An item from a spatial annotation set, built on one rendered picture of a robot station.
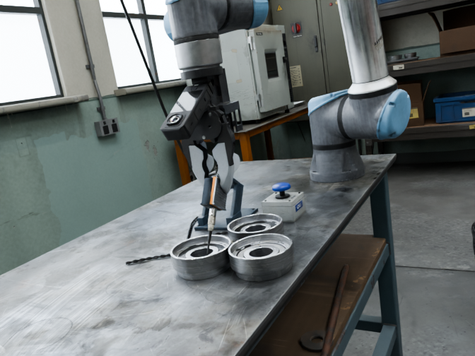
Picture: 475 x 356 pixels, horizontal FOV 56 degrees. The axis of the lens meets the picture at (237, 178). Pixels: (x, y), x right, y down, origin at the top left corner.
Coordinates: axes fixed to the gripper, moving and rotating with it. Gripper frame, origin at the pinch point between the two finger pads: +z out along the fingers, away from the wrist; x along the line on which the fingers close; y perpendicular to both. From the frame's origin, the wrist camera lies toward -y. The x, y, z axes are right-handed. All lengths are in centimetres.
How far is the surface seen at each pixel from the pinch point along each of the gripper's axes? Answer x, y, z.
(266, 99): 78, 216, 0
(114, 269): 20.5, -6.9, 13.1
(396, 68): 10, 342, -3
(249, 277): -7.9, -7.8, 12.4
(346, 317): -13.0, 25.6, 38.9
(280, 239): -10.2, 1.4, 9.8
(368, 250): -12, 62, 38
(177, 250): 7.2, -4.5, 9.9
